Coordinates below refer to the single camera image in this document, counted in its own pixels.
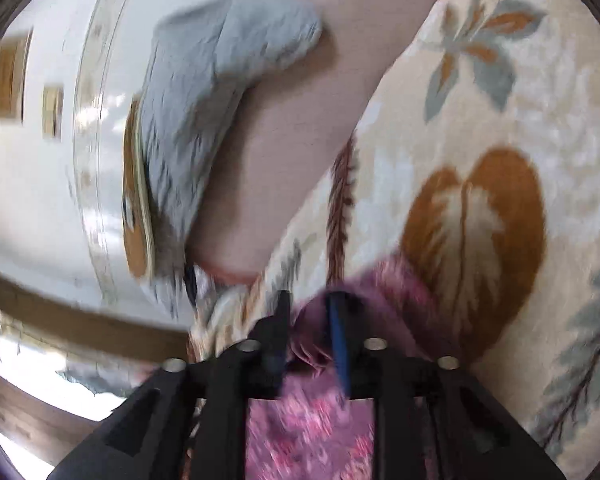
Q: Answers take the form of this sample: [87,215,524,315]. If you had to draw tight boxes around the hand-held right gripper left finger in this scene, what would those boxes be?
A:
[47,290,293,480]

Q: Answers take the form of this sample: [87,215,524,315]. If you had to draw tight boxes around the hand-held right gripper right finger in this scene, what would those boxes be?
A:
[327,290,567,480]

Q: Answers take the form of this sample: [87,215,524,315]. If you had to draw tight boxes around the purple floral garment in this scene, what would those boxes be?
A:
[245,255,461,480]

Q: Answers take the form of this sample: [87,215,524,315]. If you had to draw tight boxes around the small dark cloth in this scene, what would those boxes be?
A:
[182,260,199,307]

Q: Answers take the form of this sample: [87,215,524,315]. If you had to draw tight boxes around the brown mushroom-print cushion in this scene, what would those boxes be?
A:
[121,97,157,281]

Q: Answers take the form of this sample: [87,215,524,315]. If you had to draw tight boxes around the pink bolster pillow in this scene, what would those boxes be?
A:
[185,0,461,283]

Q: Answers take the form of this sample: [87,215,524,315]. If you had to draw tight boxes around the grey quilted blanket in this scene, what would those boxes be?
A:
[140,0,326,321]

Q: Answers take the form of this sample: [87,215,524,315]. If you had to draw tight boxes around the wooden door with patterned glass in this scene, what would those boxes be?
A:
[0,270,201,461]

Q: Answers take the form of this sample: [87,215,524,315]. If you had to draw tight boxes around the cream leaf-print blanket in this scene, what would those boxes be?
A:
[187,0,600,480]

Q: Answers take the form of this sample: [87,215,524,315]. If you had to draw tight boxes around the small wooden picture frame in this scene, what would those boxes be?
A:
[41,85,65,140]

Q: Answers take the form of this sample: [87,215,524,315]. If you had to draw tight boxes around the large wooden picture frame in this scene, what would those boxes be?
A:
[0,30,33,122]

